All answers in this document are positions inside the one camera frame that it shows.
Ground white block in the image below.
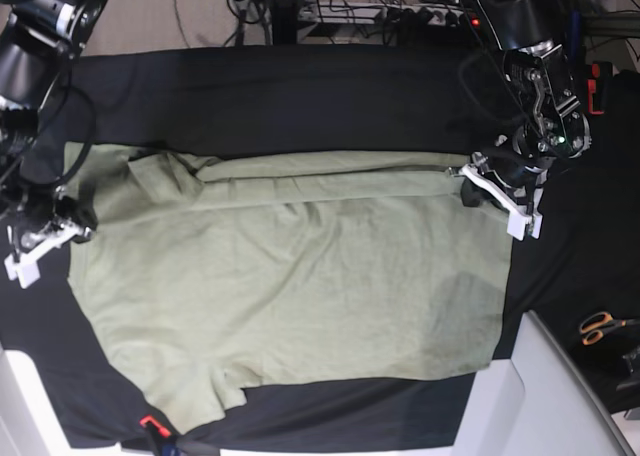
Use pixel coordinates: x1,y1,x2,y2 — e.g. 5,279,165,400
452,311,634,455
1,348,123,456

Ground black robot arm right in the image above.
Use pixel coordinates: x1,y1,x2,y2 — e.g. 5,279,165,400
1,0,108,288

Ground black device at right edge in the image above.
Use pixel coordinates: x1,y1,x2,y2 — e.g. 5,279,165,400
616,347,640,391

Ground orange handled scissors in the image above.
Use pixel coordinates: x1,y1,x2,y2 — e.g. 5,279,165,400
578,311,639,346

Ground green T-shirt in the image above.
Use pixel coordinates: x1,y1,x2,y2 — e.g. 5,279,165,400
68,145,512,433

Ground red blue clamp bottom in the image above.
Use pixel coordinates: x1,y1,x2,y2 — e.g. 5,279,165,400
139,415,182,456

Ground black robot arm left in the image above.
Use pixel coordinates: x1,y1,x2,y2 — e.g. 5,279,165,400
458,0,592,240

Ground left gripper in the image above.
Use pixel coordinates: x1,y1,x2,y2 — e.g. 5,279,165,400
448,130,556,240

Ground white block right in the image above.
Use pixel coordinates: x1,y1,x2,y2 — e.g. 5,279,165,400
452,311,634,455

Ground red black clamp right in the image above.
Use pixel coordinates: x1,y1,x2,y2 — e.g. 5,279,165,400
587,61,613,116

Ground white power strip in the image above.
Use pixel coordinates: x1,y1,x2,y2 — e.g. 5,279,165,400
298,1,465,27

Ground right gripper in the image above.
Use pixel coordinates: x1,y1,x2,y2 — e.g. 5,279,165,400
1,185,98,289

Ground white block left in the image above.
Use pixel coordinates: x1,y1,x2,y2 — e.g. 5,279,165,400
1,348,123,456

